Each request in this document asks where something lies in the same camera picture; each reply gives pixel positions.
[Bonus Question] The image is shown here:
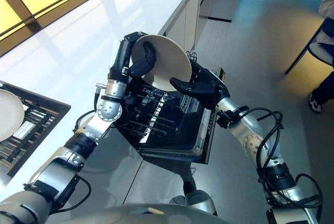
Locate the black slatted dish tray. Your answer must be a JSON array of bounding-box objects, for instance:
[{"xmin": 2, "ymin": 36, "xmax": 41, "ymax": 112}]
[{"xmin": 0, "ymin": 80, "xmax": 71, "ymax": 178}]

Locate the beige round plate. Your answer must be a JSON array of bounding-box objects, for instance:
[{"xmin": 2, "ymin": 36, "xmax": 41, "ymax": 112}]
[
  {"xmin": 130, "ymin": 34, "xmax": 193, "ymax": 93},
  {"xmin": 0, "ymin": 89, "xmax": 26, "ymax": 143}
]

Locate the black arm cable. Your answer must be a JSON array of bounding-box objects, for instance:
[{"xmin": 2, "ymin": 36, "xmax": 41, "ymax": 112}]
[
  {"xmin": 58, "ymin": 174, "xmax": 92, "ymax": 212},
  {"xmin": 215, "ymin": 107, "xmax": 323, "ymax": 218}
]

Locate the white counter cabinet front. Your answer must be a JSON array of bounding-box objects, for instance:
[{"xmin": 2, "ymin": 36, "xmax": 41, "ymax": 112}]
[{"xmin": 158, "ymin": 0, "xmax": 215, "ymax": 52}]

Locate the silver robot leg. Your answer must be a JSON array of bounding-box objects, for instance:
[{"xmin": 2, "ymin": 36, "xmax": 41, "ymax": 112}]
[{"xmin": 182, "ymin": 179, "xmax": 218, "ymax": 216}]

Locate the black wire dishwasher rack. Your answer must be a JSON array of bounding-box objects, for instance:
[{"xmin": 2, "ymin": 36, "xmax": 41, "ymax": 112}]
[{"xmin": 115, "ymin": 49, "xmax": 207, "ymax": 157}]

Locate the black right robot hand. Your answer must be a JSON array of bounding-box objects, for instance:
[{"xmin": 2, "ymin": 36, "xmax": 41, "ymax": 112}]
[{"xmin": 169, "ymin": 62, "xmax": 231, "ymax": 110}]

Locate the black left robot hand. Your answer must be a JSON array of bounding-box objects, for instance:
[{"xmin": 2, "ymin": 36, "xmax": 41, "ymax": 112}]
[{"xmin": 108, "ymin": 31, "xmax": 157, "ymax": 81}]

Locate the silver robot torso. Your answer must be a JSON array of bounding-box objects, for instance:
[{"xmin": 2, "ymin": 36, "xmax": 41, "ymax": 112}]
[{"xmin": 58, "ymin": 189, "xmax": 218, "ymax": 224}]

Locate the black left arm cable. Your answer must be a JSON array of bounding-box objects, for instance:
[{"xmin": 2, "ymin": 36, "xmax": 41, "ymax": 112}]
[{"xmin": 58, "ymin": 174, "xmax": 92, "ymax": 212}]

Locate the dark framed chair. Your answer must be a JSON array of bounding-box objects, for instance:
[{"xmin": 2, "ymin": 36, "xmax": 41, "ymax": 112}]
[{"xmin": 284, "ymin": 17, "xmax": 334, "ymax": 76}]

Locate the person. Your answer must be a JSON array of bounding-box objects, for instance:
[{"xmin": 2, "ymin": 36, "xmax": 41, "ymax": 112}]
[{"xmin": 308, "ymin": 0, "xmax": 334, "ymax": 114}]

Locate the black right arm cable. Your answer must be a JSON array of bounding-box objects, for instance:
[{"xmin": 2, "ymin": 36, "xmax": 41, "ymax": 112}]
[{"xmin": 215, "ymin": 107, "xmax": 323, "ymax": 218}]

